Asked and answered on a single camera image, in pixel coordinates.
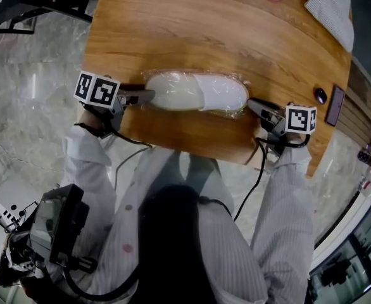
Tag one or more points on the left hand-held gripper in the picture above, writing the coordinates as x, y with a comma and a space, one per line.
97, 89

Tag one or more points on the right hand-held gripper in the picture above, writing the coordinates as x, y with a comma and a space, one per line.
299, 119

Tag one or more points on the clear plastic bag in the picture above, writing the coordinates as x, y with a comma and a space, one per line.
236, 114

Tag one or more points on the white slipper footwear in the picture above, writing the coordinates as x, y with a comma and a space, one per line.
217, 90

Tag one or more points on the person's right forearm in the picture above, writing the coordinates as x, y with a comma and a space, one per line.
283, 201

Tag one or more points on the person's left forearm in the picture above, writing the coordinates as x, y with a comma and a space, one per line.
87, 169

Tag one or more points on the black computer mouse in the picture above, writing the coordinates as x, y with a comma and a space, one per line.
320, 95

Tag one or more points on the dark purple smartphone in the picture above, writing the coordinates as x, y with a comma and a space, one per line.
335, 106

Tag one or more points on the wooden slatted bench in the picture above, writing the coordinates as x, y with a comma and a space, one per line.
362, 106

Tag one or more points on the grey striped folded cloth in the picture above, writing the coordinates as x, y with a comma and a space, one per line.
331, 8

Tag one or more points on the black worn equipment pack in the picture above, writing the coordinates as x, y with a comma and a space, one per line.
62, 223

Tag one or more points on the person's striped shirt torso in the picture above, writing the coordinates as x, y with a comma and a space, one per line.
236, 264

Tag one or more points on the glass display cabinet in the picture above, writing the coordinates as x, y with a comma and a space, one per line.
353, 258

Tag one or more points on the black metal frame stand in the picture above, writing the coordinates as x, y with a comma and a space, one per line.
46, 2

